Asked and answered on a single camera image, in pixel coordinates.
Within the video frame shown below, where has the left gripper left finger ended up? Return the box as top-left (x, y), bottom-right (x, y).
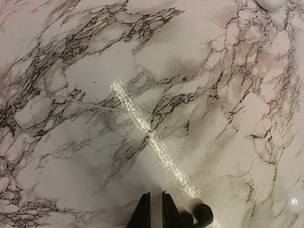
top-left (127, 192), bottom-right (151, 228)

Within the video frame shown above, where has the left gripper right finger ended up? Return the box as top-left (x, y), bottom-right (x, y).
top-left (161, 191), bottom-right (186, 228)

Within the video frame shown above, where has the black earbud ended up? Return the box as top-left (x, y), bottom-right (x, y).
top-left (180, 204), bottom-right (214, 228)

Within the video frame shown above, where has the white earbud charging case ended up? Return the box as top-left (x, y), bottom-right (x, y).
top-left (255, 0), bottom-right (286, 11)

